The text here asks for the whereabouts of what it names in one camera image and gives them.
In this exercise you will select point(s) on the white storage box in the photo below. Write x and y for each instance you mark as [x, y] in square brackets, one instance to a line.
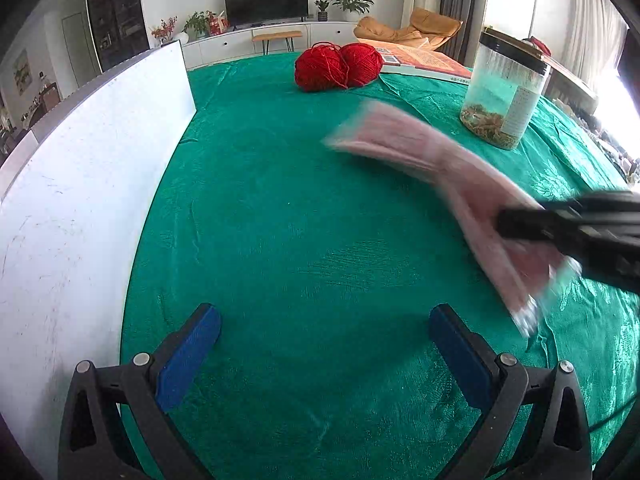
[74, 200]

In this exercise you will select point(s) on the small wooden stool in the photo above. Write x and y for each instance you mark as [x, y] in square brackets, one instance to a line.
[286, 37]

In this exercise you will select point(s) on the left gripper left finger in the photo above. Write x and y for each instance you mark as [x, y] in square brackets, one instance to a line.
[93, 439]

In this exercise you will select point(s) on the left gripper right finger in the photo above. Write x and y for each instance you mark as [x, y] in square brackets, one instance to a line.
[532, 423]

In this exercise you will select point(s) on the red yarn ball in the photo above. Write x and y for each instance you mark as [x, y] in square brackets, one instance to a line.
[321, 68]
[364, 63]

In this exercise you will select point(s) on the white tv cabinet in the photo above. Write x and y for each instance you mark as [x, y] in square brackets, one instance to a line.
[231, 46]

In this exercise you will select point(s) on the dark bookshelf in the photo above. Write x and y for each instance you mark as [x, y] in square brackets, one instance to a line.
[118, 30]

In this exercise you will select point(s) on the red yarn ball right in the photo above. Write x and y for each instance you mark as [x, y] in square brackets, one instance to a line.
[364, 63]

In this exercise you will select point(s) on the orange book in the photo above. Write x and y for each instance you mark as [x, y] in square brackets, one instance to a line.
[403, 60]

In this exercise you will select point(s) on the black television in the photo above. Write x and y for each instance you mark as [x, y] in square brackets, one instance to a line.
[251, 12]

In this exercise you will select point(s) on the red yarn ball left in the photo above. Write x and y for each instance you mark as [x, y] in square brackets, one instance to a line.
[321, 68]

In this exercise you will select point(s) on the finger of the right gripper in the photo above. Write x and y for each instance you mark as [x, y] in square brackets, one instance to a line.
[535, 225]
[600, 200]

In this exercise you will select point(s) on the potted green plant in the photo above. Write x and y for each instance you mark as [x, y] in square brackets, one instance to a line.
[353, 10]

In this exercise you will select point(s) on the green tablecloth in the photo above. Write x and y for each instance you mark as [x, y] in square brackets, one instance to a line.
[325, 266]

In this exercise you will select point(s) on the clear plastic jar black lid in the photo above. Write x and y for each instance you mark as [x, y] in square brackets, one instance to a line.
[507, 80]

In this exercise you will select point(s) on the pink mask bag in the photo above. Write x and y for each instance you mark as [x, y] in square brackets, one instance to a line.
[527, 275]

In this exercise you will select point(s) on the orange lounge chair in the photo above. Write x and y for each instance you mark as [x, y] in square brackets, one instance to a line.
[426, 30]

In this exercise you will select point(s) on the red flower vase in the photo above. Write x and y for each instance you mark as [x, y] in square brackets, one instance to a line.
[164, 32]

